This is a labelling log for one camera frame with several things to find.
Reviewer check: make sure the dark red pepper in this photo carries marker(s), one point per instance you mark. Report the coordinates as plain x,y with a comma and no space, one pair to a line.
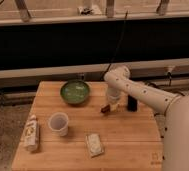
105,109

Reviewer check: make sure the translucent plastic cup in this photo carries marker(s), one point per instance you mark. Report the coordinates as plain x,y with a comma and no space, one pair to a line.
58,123

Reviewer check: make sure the small black block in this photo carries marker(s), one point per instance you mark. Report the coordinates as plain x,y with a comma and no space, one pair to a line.
132,104

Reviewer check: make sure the white crumpled packet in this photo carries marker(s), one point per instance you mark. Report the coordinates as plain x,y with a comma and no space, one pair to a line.
31,134

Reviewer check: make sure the green bowl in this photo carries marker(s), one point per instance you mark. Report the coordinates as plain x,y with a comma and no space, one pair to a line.
75,92

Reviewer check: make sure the white sponge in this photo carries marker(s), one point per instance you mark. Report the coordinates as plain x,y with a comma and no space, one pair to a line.
94,145

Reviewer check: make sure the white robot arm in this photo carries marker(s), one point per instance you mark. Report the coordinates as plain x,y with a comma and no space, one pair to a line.
175,107

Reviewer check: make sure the long dark bench rail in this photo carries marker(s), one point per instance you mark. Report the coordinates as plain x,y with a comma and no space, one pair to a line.
93,46

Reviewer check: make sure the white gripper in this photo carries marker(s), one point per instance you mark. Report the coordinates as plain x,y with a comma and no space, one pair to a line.
113,96

